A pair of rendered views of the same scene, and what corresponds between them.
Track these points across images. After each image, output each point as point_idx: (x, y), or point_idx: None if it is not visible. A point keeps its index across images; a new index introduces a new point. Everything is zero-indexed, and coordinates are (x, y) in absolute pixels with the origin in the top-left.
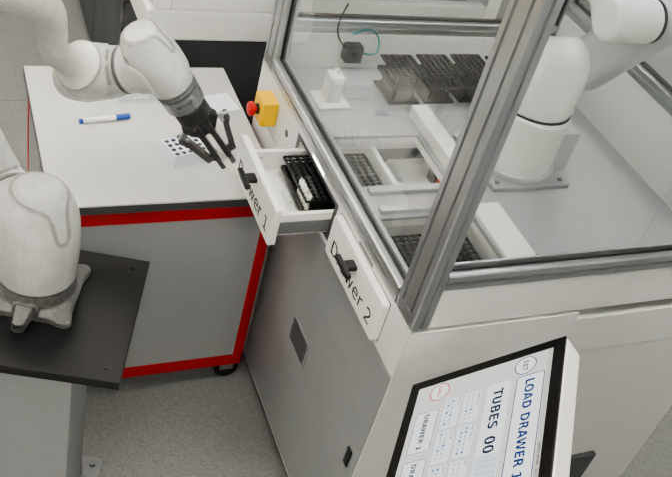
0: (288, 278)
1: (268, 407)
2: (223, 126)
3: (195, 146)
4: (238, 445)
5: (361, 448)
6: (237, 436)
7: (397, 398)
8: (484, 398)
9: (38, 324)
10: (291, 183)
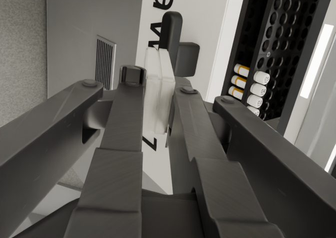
0: (130, 4)
1: (50, 9)
2: (278, 165)
3: (31, 202)
4: (11, 14)
5: None
6: (13, 4)
7: None
8: None
9: None
10: (242, 34)
